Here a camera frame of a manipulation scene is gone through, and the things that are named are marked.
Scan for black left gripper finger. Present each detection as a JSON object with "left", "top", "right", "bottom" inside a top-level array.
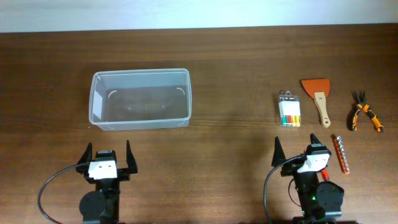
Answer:
[
  {"left": 76, "top": 142, "right": 92, "bottom": 170},
  {"left": 126, "top": 140, "right": 138, "bottom": 174}
]

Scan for clear case of coloured plugs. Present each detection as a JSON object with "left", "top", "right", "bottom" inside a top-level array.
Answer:
[{"left": 278, "top": 90, "right": 301, "bottom": 128}]

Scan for orange scraper with wooden handle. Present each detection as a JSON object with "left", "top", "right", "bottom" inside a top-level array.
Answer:
[{"left": 301, "top": 78, "right": 331, "bottom": 128}]

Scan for clear plastic storage container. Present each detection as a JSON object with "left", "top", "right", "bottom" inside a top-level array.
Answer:
[{"left": 88, "top": 68, "right": 192, "bottom": 131}]

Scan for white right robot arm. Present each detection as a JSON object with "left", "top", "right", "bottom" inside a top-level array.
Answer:
[{"left": 266, "top": 134, "right": 345, "bottom": 223}]

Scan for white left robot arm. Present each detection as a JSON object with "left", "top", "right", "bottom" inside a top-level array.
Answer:
[{"left": 76, "top": 141, "right": 138, "bottom": 224}]

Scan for orange black long-nose pliers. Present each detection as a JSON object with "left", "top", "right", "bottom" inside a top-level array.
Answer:
[{"left": 347, "top": 91, "right": 384, "bottom": 133}]

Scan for orange socket bit rail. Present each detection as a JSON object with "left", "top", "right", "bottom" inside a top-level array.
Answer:
[{"left": 332, "top": 136, "right": 351, "bottom": 174}]

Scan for red handled side cutters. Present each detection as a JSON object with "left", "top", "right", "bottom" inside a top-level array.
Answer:
[{"left": 321, "top": 169, "right": 330, "bottom": 181}]

